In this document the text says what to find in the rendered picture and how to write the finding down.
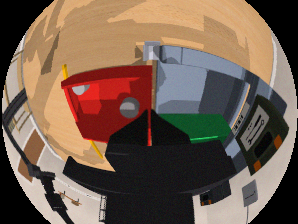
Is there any grey metal shelf rack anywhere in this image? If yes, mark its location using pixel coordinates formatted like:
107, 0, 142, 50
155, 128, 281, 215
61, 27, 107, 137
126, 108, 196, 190
143, 41, 287, 180

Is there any grey disc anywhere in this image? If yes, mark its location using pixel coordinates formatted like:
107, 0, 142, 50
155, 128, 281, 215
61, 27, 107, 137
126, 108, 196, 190
72, 85, 90, 95
119, 97, 140, 118

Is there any yellow bar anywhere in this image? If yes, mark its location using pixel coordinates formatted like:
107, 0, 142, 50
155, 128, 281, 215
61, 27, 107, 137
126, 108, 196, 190
62, 64, 103, 159

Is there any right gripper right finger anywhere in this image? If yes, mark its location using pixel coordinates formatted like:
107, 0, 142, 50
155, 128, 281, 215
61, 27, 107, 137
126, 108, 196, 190
151, 109, 191, 146

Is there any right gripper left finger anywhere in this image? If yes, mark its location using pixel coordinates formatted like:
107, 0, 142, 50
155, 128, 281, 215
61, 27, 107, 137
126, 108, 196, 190
107, 109, 148, 146

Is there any green open bin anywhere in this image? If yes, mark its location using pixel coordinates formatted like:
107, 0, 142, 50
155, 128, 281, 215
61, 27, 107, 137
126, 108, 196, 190
160, 114, 231, 143

